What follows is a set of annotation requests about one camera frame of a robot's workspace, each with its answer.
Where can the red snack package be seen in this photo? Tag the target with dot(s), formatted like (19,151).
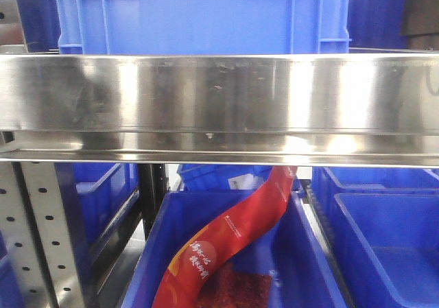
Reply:
(222,238)

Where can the blue bin lower left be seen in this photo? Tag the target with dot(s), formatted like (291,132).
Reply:
(102,188)

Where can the perforated steel shelf post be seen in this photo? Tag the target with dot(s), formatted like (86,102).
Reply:
(41,223)

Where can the blue bin lower centre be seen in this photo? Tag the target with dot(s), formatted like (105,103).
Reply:
(289,253)

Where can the dark blue crate upper right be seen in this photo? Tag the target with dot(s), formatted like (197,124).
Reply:
(376,24)

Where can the blue bin lower right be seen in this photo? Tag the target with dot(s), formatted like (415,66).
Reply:
(382,225)

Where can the stainless steel shelf rail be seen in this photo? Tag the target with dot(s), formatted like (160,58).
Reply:
(305,110)

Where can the large blue crate on shelf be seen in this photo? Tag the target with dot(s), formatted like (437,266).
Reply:
(203,27)

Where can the dark blue crate upper left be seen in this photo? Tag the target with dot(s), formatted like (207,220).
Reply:
(40,22)

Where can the dark blue crate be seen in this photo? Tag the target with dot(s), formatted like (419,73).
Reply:
(376,24)
(40,22)

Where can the blue bin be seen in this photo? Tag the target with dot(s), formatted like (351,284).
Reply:
(102,188)
(382,225)
(199,177)
(289,253)

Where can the blue bin behind centre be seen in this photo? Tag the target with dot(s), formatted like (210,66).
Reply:
(199,177)

